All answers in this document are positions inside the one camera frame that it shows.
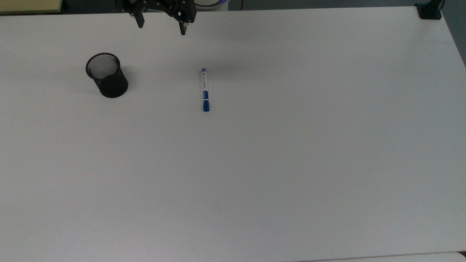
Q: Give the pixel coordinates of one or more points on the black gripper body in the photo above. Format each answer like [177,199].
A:
[160,6]

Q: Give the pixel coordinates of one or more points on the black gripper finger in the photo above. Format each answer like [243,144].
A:
[183,28]
[139,22]

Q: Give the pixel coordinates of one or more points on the white marker with blue cap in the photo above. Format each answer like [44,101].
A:
[205,91]

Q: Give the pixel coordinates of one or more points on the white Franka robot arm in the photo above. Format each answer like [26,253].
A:
[211,3]

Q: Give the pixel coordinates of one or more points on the beige wooden board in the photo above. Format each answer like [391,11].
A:
[29,5]

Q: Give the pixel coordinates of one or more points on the black mesh pen cup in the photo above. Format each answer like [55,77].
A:
[111,82]

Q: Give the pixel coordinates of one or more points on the black table clamp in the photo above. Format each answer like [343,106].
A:
[429,11]

